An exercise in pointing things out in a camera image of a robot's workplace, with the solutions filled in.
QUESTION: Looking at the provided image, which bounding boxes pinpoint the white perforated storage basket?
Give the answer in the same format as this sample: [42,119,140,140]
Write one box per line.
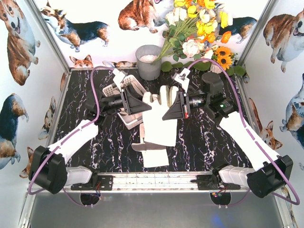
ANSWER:
[103,75,147,130]

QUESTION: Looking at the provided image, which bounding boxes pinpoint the white glove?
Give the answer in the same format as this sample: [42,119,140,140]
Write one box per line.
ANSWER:
[142,85,179,147]

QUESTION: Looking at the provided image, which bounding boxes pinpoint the grey-palm glove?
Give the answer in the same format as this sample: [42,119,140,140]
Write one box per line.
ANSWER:
[131,123,169,168]

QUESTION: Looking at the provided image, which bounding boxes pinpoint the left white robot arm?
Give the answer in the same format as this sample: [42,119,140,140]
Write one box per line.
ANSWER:
[28,85,151,195]

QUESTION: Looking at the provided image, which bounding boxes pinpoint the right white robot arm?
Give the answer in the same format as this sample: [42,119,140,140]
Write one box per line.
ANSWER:
[162,68,293,198]

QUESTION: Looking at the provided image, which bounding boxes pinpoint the sunflower pot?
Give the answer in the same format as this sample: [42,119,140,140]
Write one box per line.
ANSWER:
[212,46,238,71]

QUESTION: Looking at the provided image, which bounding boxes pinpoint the grey metal bucket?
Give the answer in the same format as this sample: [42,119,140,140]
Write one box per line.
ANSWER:
[135,45,162,81]

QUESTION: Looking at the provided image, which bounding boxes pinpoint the artificial flower bouquet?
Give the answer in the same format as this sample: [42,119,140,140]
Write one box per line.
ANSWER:
[155,0,233,62]

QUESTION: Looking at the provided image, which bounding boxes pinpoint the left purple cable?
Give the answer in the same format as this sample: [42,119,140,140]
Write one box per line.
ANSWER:
[28,66,119,195]

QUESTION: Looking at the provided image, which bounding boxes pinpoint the purple cable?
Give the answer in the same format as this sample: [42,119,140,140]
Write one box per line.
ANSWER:
[28,66,119,195]
[186,58,300,205]

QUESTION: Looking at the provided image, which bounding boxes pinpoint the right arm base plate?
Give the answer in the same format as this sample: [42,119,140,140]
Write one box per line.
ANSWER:
[191,175,239,190]

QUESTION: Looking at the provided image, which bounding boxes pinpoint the aluminium front rail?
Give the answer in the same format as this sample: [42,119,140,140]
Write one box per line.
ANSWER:
[34,171,247,194]

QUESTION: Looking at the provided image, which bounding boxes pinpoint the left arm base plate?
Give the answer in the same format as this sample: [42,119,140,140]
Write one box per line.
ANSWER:
[71,175,114,191]

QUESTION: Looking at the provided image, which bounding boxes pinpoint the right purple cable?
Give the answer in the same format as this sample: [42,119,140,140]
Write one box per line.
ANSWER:
[186,58,300,205]

